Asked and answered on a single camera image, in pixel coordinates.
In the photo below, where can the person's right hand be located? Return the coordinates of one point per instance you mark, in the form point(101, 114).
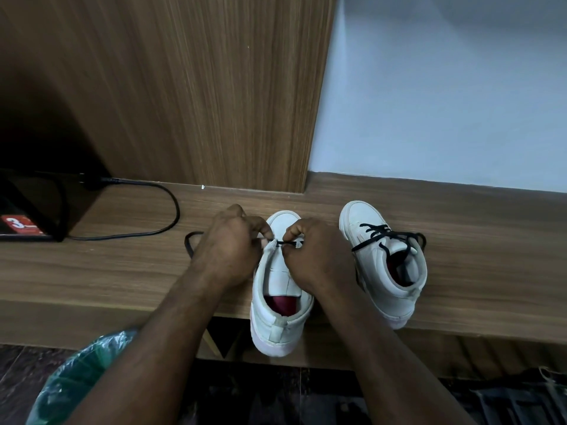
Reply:
point(319, 256)

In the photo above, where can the person's left hand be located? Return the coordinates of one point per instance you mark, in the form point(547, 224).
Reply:
point(226, 252)

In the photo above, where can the person's right fingers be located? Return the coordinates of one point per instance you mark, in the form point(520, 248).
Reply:
point(293, 231)

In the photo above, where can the person's left fingers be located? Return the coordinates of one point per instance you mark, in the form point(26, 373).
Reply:
point(260, 229)

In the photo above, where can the black shoelace half threaded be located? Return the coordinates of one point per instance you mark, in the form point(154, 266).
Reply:
point(195, 238)

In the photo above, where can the person's left forearm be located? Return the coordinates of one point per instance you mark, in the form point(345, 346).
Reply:
point(146, 354)

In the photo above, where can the person's right forearm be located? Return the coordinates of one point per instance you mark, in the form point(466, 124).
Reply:
point(390, 362)

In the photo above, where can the white sneaker being laced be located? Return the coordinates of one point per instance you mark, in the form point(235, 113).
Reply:
point(279, 287)

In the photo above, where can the black shoelace fully threaded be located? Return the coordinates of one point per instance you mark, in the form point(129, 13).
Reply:
point(384, 236)

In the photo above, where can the white sneaker with laces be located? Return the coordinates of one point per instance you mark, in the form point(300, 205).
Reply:
point(385, 261)

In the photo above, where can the wooden cabinet panel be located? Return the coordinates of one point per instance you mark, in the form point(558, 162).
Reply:
point(177, 84)

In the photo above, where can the black box with red label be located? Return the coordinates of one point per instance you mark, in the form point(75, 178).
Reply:
point(26, 207)

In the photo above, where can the green plastic bin bag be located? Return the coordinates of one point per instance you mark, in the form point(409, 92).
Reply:
point(75, 380)

